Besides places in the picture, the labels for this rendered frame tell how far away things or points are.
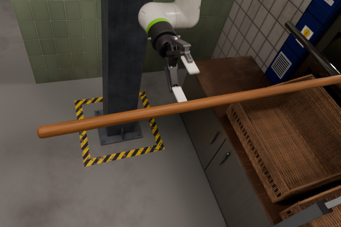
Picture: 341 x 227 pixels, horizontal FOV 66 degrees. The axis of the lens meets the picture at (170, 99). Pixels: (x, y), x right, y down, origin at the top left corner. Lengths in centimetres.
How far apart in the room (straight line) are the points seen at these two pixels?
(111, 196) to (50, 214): 36
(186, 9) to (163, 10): 9
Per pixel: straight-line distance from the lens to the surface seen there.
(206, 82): 171
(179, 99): 82
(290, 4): 187
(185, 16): 100
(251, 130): 141
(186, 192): 192
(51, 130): 67
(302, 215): 115
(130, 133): 205
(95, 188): 187
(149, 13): 96
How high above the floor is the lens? 175
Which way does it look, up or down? 49 degrees down
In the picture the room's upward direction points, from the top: 16 degrees clockwise
